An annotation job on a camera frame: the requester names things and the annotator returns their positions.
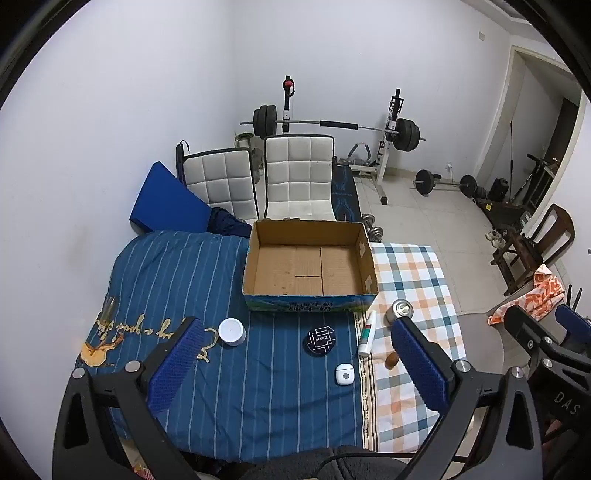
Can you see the dark blue cloth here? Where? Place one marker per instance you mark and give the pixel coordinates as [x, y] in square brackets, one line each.
[226, 221]

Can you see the white tube bottle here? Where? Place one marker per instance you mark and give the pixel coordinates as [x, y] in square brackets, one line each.
[368, 333]

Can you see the white earbuds case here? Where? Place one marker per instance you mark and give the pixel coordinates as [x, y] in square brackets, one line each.
[344, 374]

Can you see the pair of light shoes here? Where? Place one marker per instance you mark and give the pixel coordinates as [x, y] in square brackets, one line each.
[496, 235]

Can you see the black round compact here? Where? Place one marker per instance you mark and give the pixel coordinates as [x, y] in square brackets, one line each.
[320, 343]

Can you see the silver metal can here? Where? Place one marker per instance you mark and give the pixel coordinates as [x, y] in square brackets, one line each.
[399, 311]

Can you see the blue striped blanket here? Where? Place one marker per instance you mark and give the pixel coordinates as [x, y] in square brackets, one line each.
[277, 392]

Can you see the white round jar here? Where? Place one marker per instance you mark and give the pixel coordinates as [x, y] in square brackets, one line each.
[232, 331]

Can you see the white bench press rack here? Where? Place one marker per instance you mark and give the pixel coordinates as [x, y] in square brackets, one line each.
[385, 161]

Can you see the white padded chair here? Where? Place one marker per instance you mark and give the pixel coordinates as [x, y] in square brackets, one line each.
[300, 177]
[221, 180]

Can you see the dark fleece clothing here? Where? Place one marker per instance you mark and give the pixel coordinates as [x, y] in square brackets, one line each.
[286, 466]

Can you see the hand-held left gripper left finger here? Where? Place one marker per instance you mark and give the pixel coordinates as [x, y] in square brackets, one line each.
[178, 364]

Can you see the orange patterned cloth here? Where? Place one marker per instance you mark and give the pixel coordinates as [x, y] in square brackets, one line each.
[535, 295]

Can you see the cardboard box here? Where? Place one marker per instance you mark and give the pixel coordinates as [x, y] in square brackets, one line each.
[304, 263]

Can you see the short barbell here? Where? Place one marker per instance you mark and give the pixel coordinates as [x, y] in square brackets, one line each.
[443, 185]

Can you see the black mat with blue pattern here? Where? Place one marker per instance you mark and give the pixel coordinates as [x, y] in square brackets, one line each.
[344, 194]

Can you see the metal dumbbell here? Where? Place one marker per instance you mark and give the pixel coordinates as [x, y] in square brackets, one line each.
[376, 233]
[369, 219]

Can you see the small clear glass bottle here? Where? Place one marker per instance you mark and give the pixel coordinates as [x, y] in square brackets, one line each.
[109, 308]

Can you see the blue foam pad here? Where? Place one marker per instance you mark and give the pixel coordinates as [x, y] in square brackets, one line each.
[168, 198]

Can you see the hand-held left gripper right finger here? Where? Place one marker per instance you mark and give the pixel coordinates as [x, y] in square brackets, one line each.
[420, 364]

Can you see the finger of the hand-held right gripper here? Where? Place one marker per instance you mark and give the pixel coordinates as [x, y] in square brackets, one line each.
[531, 332]
[572, 319]

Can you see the plaid blanket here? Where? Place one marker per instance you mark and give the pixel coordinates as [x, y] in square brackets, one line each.
[429, 277]

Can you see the black speaker box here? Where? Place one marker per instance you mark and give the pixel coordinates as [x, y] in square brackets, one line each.
[498, 189]

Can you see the long barbell with black plates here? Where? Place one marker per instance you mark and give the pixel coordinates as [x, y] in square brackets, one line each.
[304, 122]

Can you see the white door frame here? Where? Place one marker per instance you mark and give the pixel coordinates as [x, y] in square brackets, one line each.
[508, 92]

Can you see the brown wooden chair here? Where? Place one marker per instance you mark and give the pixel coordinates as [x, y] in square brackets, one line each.
[554, 230]

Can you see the black exercise frame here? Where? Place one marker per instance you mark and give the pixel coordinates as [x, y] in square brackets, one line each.
[538, 180]

